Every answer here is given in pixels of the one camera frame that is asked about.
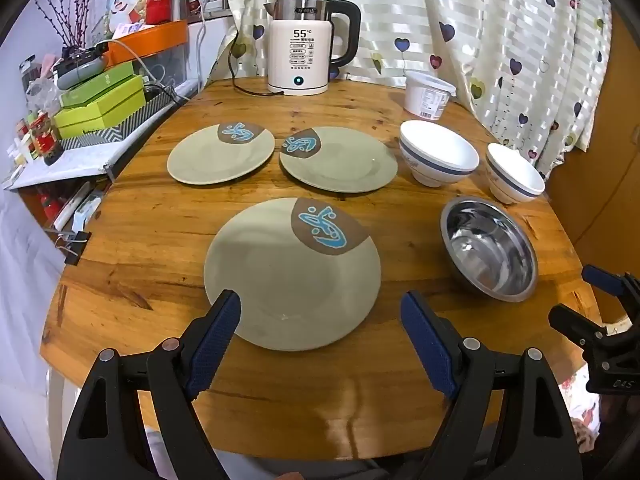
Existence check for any white cable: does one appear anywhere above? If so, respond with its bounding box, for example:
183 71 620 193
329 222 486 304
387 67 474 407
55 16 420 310
196 2 210 92
112 40 193 101

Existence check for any heart-print striped curtain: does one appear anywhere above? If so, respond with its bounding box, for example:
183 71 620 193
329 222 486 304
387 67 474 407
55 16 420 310
220 0 613 181

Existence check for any green plate with brown patch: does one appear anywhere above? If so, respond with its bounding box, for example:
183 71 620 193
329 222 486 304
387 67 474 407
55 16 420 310
203 197 382 352
279 127 399 194
166 121 275 185

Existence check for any dark green box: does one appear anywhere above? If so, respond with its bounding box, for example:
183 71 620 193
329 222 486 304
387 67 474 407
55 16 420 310
100 61 136 81

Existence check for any striped zigzag tray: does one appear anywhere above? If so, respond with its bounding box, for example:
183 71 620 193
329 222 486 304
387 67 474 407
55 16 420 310
59 85 177 150

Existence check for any black binder clip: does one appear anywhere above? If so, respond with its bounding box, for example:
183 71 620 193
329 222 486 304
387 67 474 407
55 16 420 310
56 230 93 267

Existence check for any stainless steel bowl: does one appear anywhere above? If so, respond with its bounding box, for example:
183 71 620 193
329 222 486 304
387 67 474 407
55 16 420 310
440 196 538 303

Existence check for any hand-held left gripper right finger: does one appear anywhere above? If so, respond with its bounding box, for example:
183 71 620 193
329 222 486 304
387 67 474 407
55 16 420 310
399 290 585 480

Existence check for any floral cloth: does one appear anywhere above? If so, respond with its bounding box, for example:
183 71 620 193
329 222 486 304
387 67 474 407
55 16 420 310
560 370 601 461

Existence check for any small white blue-striped bowl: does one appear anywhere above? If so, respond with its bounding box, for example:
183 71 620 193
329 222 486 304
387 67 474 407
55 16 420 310
485 143 546 205

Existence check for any white plastic tub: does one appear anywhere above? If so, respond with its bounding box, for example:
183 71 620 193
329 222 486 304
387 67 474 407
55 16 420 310
404 71 457 121

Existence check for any large white blue-striped bowl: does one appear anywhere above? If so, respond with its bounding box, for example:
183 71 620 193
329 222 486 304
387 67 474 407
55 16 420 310
398 120 481 188

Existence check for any white electric kettle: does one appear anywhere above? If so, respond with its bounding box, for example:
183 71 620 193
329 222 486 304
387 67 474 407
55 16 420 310
263 0 362 95

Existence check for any black kettle cable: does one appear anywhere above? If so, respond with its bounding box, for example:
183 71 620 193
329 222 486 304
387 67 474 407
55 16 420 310
227 30 273 97

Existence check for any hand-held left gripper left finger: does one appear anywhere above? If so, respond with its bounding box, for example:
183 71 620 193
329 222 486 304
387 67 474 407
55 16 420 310
56 288 242 480

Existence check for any clear storage box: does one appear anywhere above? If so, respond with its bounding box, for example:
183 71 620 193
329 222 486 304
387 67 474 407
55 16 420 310
135 45 191 91

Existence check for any white shelf board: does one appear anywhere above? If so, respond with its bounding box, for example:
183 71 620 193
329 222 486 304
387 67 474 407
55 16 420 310
5 80 201 191

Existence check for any red festive figurine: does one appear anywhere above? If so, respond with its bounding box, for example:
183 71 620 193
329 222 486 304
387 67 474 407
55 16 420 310
27 112 63 167

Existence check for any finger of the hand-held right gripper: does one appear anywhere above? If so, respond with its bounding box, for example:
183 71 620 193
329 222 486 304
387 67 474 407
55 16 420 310
548 304 608 348
582 264 640 318

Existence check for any orange box lid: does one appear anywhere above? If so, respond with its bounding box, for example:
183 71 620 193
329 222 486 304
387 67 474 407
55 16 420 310
107 20 188 63

